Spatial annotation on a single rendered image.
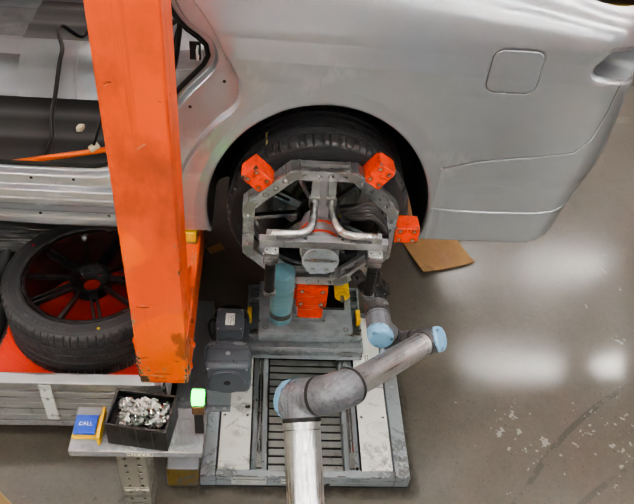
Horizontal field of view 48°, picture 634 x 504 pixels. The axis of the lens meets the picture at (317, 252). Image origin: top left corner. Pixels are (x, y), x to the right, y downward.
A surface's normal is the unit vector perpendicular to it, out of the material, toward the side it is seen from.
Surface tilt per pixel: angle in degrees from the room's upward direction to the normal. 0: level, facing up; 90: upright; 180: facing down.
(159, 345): 90
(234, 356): 0
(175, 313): 90
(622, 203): 0
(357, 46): 90
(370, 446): 0
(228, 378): 90
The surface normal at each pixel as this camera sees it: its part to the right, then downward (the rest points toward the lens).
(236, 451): 0.08, -0.72
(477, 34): 0.04, 0.57
